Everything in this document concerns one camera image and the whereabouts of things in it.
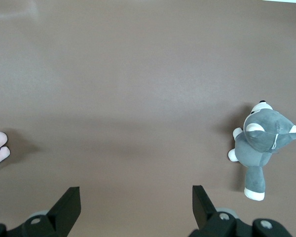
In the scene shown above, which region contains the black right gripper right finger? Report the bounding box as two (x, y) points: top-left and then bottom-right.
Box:
(189, 185), (238, 237)

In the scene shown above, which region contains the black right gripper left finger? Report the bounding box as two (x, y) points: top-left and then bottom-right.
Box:
(17, 187), (81, 237)

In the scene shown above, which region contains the grey white wolf plush toy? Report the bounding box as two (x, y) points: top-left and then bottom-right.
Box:
(227, 100), (296, 201)

